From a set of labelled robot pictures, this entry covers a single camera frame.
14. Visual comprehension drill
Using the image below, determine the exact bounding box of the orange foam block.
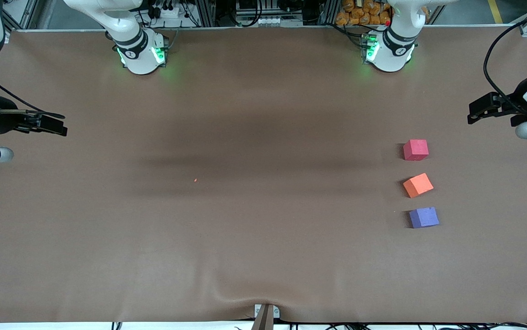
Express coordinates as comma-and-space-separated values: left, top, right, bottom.
403, 173, 434, 199

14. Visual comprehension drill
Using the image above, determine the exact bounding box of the red foam block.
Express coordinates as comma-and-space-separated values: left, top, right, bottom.
403, 139, 429, 161

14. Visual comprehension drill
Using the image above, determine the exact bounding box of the yellow floor tape strip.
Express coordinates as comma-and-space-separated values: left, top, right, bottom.
487, 0, 505, 24

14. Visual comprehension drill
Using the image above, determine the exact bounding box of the purple foam block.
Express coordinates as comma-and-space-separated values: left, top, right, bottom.
409, 207, 440, 229

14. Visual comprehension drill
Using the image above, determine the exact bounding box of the pile of orange bags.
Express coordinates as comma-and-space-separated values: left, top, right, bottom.
335, 0, 391, 26

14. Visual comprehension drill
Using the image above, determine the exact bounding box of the white terminal block row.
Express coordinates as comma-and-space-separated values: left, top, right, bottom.
241, 16, 303, 28

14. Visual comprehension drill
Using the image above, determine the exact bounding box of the brown table cover mat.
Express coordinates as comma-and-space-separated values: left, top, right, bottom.
0, 25, 527, 324

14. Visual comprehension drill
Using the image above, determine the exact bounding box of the metal table edge clamp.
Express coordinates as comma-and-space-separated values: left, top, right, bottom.
252, 303, 280, 330

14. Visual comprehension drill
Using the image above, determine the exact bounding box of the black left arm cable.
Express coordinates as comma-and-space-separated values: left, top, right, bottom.
483, 11, 527, 115

